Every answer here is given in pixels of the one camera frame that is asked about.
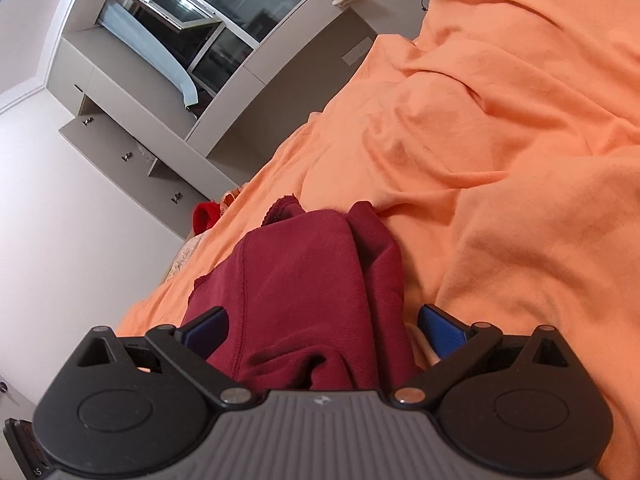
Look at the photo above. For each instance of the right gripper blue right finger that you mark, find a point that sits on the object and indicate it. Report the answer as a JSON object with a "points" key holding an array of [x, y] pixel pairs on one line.
{"points": [[461, 349]]}

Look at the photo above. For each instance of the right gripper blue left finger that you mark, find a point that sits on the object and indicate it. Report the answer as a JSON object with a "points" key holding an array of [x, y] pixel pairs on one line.
{"points": [[187, 348]]}

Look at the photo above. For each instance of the maroon knit sweater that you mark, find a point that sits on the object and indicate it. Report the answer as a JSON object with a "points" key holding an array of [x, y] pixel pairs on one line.
{"points": [[315, 302]]}

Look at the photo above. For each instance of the floral peach pillow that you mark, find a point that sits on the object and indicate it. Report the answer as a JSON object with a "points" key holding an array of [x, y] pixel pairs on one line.
{"points": [[192, 241]]}

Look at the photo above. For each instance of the red plush item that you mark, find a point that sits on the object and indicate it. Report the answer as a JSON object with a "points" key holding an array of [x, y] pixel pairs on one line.
{"points": [[205, 216]]}

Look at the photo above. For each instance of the orange bed sheet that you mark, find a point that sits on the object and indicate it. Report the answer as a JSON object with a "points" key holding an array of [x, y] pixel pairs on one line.
{"points": [[500, 148]]}

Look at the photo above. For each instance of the grey wardrobe cabinet unit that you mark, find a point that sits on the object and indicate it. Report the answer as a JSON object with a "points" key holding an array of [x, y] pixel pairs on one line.
{"points": [[294, 72]]}

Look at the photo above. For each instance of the light blue left curtain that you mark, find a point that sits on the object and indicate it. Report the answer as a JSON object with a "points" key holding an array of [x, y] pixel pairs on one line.
{"points": [[121, 24]]}

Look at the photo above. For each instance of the window with white frame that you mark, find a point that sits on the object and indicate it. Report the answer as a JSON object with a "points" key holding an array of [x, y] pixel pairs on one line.
{"points": [[211, 39]]}

